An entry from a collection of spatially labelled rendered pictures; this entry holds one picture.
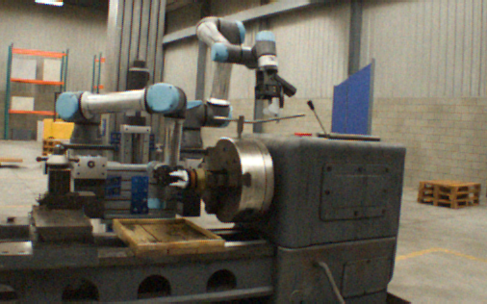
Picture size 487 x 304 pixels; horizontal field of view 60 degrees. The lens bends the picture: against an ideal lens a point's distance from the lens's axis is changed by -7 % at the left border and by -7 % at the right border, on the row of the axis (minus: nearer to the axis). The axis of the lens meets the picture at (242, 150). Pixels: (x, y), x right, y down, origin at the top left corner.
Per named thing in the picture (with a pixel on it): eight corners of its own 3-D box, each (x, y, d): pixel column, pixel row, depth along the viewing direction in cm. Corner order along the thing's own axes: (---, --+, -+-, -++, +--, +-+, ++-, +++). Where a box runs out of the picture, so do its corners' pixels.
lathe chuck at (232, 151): (222, 207, 188) (231, 132, 183) (259, 234, 160) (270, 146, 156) (202, 208, 184) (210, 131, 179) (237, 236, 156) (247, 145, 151)
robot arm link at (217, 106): (196, 123, 233) (212, 15, 217) (223, 124, 239) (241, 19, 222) (202, 130, 222) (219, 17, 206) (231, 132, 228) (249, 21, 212)
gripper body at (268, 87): (255, 101, 171) (252, 71, 174) (274, 103, 175) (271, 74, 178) (265, 94, 165) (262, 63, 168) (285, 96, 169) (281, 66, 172)
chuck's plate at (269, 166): (230, 207, 190) (239, 132, 185) (268, 233, 162) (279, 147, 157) (222, 207, 188) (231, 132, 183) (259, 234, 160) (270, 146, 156)
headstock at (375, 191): (334, 215, 226) (340, 138, 224) (404, 237, 184) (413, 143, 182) (227, 221, 199) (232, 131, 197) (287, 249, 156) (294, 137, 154)
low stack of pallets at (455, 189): (444, 198, 949) (446, 179, 947) (480, 204, 882) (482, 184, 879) (415, 202, 873) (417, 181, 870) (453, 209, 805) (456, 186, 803)
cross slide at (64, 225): (74, 212, 166) (75, 199, 165) (92, 240, 128) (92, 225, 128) (30, 212, 158) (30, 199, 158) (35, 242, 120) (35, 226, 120)
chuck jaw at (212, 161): (225, 176, 172) (218, 150, 178) (231, 169, 169) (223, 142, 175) (198, 176, 167) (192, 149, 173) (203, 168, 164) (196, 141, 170)
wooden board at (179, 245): (186, 227, 182) (187, 216, 181) (224, 251, 150) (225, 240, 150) (113, 229, 168) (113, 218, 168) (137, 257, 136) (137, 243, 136)
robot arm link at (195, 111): (173, 126, 227) (175, 99, 226) (199, 127, 232) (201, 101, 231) (179, 126, 216) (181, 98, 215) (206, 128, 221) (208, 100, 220)
